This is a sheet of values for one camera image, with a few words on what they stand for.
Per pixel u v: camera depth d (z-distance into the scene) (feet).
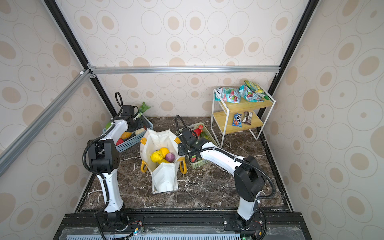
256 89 2.55
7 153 1.68
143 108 3.70
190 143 2.12
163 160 2.96
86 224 2.45
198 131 3.43
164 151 3.08
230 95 2.71
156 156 2.87
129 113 2.66
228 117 2.61
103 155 1.86
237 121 3.10
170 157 2.94
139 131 3.37
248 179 1.50
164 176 2.62
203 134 3.44
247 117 3.18
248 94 2.60
